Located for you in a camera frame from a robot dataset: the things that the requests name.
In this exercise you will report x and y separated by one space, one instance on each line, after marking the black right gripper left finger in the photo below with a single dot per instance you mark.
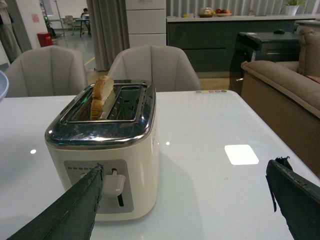
71 216

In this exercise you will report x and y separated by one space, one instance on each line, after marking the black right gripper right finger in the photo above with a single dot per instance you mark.
297 198

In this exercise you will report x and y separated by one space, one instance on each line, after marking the slice of brown bread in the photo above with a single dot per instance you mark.
100 93

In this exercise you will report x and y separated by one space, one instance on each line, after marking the light blue plate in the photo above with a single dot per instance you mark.
4 85

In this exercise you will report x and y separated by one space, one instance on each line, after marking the cream and chrome toaster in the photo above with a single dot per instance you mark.
123 139

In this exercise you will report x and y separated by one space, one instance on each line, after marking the beige sofa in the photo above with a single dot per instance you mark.
286 95

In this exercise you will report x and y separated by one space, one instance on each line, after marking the left grey armchair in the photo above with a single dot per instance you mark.
46 71

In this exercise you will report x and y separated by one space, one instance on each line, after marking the grey armchair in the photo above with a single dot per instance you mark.
167 67
46 71

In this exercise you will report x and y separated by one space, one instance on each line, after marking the black washing machine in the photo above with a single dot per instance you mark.
277 46

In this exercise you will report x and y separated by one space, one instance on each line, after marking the right grey armchair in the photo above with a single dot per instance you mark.
167 67

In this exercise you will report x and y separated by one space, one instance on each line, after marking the red bin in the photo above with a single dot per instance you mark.
45 39

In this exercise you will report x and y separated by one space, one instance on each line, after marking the dark kitchen counter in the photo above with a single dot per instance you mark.
209 43

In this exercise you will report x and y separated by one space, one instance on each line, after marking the white potted plant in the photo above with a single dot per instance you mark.
291 6

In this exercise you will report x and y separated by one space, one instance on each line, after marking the beige curtain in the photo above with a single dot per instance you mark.
109 30

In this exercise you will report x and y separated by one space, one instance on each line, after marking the fruit bowl on counter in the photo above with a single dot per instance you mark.
222 13

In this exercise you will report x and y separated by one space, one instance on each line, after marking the seated person in background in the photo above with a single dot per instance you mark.
85 16

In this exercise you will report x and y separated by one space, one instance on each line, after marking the woven basket on counter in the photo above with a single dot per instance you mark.
206 12

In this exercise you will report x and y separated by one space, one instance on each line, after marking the white drawer cabinet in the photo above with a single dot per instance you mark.
146 22

